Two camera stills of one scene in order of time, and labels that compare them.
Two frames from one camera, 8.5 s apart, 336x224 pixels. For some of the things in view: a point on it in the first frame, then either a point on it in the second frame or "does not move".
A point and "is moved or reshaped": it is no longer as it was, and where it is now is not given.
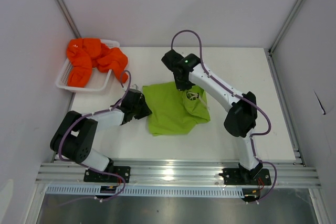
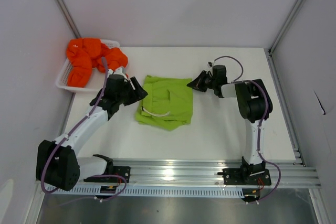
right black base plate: x=234 y=177 does not move
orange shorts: x=84 y=54 does not move
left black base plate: x=123 y=171 does not move
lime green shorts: x=171 y=111 is moved or reshaped
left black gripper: x=146 y=110 -> x=139 y=93
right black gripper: x=181 y=87 -> x=198 y=83
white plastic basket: x=99 y=79 does not move
